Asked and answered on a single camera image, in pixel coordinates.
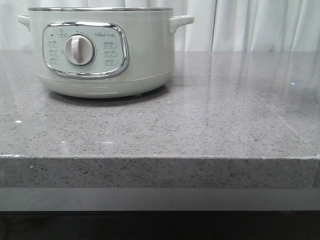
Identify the pale green electric cooking pot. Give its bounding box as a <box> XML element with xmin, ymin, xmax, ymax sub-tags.
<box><xmin>17</xmin><ymin>7</ymin><xmax>194</xmax><ymax>99</ymax></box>

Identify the white pleated curtain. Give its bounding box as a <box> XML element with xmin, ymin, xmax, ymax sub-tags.
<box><xmin>0</xmin><ymin>0</ymin><xmax>320</xmax><ymax>52</ymax></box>

